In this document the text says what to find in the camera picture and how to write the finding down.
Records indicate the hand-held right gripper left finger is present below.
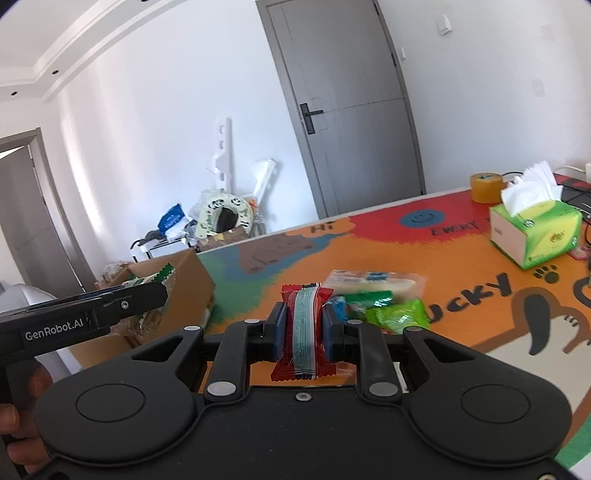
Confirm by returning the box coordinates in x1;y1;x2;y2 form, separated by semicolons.
130;314;290;401

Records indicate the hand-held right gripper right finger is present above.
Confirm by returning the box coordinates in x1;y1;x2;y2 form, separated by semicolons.
322;305;481;402

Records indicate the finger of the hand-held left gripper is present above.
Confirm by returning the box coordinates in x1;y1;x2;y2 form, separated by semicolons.
85;282;169;334

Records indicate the red striped snack packet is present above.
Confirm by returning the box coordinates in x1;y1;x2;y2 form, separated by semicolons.
270;283;335;382

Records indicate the person's left hand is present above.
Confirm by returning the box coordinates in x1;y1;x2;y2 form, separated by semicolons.
0;360;54;476

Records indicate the small dark green snack packet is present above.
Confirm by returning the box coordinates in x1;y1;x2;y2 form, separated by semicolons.
344;290;395;321

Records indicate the black shoe rack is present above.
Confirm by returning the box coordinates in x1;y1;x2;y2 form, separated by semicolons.
130;233;195;264

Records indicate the beige snack packet blue label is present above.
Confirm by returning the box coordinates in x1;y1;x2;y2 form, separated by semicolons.
322;270;428;312

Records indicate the blue plastic bag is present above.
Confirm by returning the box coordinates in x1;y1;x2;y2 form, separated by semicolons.
157;204;186;234

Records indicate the printed brown cardboard box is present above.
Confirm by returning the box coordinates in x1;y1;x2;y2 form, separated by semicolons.
198;224;253;253

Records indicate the grey side door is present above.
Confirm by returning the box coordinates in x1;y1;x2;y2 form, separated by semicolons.
0;129;96;292

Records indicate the colourful printed table mat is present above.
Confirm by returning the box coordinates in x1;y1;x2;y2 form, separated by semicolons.
196;178;591;468

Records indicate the short white perforated board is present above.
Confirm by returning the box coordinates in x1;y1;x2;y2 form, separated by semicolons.
249;159;281;217

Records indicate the tall white perforated board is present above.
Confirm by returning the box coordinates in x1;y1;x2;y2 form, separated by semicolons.
207;117;238;192

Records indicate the yellow tape roll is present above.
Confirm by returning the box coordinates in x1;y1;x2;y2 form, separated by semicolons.
469;172;509;204

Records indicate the green tissue box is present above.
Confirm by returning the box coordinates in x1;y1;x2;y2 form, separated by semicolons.
488;159;583;271

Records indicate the black device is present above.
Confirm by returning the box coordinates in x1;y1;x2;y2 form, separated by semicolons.
556;178;591;214

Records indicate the panda print seat ring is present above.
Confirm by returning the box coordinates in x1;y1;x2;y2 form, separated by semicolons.
194;191;256;241

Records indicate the black door handle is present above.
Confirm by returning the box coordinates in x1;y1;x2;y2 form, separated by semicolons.
299;102;324;136

